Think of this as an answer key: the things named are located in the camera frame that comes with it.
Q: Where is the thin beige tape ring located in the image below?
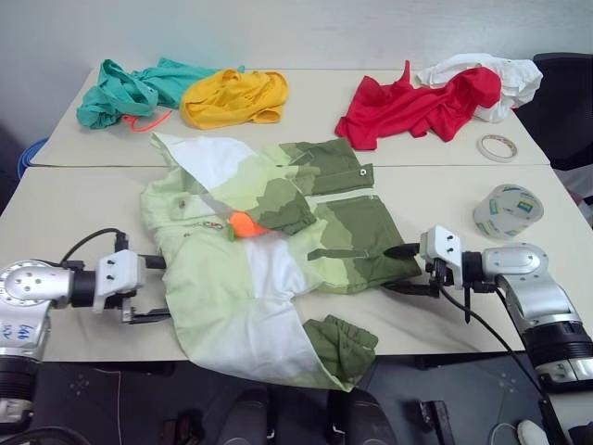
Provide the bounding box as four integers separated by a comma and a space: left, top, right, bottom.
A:
476, 133, 518, 164

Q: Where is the red crumpled garment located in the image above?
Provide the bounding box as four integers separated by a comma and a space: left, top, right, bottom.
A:
334, 59, 504, 152

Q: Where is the green and white jacket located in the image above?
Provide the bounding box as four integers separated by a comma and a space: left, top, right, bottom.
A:
139, 131, 424, 393

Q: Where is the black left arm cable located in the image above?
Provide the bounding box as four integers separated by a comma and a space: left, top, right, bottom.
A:
59, 227, 132, 266

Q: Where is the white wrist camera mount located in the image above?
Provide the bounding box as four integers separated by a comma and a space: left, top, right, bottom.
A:
418, 224, 465, 291
91, 248, 146, 313

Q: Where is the large clear tape roll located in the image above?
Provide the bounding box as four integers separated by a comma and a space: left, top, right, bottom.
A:
472, 183, 545, 241

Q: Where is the blue round container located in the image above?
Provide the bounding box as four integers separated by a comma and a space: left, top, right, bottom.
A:
17, 137, 50, 180

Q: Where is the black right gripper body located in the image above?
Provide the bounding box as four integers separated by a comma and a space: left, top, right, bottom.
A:
423, 258, 456, 299

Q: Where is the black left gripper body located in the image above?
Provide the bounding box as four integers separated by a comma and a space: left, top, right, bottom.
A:
102, 289, 145, 325

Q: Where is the yellow crumpled garment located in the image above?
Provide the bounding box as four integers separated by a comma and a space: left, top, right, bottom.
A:
179, 68, 290, 132

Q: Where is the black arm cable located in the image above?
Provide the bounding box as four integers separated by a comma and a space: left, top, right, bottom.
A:
437, 276, 570, 445
59, 227, 132, 266

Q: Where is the white crumpled garment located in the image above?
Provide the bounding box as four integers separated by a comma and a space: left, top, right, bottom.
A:
414, 52, 545, 124

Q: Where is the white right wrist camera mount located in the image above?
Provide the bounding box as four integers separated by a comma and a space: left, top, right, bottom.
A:
418, 224, 465, 291

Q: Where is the orange cord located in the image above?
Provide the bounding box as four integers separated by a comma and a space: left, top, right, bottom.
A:
121, 108, 172, 135

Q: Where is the dark rounded shape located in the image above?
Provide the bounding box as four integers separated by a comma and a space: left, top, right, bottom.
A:
325, 388, 400, 445
216, 386, 272, 445

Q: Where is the white computer mouse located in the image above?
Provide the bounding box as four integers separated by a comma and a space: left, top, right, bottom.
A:
515, 418, 553, 445

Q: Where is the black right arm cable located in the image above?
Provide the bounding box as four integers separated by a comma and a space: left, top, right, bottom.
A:
437, 276, 570, 445

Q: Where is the orange carrot zipper charm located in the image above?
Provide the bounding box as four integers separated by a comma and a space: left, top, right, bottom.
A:
224, 210, 272, 242

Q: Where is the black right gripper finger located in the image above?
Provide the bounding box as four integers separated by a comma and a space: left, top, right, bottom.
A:
383, 243, 422, 261
385, 279, 440, 299

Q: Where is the teal crumpled garment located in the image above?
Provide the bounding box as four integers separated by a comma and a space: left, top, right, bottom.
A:
75, 56, 246, 132

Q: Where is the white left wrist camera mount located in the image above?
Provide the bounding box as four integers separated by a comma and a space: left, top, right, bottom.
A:
91, 248, 146, 313

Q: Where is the black office chair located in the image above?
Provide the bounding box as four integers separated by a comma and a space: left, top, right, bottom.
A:
511, 51, 593, 173

